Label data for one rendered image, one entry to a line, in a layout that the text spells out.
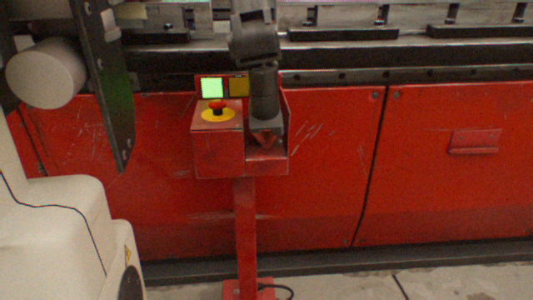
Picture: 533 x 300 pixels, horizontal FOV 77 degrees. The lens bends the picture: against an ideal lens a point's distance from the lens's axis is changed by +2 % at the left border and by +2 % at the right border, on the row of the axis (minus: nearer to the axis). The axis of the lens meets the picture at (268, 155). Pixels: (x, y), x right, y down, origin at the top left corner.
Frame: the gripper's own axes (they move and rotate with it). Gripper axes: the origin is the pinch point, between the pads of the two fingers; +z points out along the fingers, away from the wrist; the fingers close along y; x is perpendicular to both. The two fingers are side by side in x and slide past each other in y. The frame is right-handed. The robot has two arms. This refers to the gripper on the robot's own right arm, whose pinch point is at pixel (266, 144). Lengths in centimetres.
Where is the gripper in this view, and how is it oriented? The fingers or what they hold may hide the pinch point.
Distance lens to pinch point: 73.2
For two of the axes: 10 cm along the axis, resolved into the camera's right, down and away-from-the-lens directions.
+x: -10.0, 0.7, -0.2
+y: -0.7, -6.9, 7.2
